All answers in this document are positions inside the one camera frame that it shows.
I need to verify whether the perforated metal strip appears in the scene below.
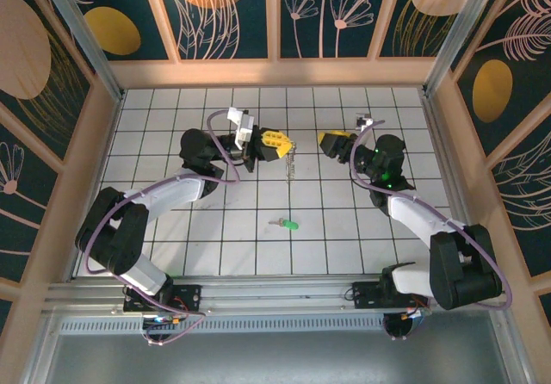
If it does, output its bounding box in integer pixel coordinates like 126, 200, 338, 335
59, 317, 496, 336

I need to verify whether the long aluminium base rail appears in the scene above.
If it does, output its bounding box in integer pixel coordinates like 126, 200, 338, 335
42, 274, 509, 319

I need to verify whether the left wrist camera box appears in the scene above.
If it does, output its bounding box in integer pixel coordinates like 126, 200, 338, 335
226, 107, 259, 149

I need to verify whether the aluminium side rail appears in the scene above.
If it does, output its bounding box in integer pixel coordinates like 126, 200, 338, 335
419, 89, 477, 251

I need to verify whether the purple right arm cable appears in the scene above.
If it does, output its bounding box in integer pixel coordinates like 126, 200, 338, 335
348, 119, 513, 313

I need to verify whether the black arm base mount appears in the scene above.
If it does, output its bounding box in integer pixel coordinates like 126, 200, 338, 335
351, 280, 391, 310
123, 283, 203, 314

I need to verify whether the controller electronics with wires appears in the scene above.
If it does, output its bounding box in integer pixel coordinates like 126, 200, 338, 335
141, 313, 184, 330
381, 306, 431, 342

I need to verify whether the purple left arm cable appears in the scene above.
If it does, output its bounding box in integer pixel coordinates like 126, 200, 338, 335
84, 108, 242, 346

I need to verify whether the aluminium frame post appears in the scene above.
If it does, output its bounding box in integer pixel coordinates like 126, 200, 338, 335
36, 0, 127, 102
423, 0, 505, 97

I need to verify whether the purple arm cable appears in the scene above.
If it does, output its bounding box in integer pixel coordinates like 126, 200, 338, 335
84, 108, 242, 346
348, 119, 513, 313

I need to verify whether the grey metal sheet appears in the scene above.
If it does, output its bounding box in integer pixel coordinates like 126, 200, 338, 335
25, 334, 530, 384

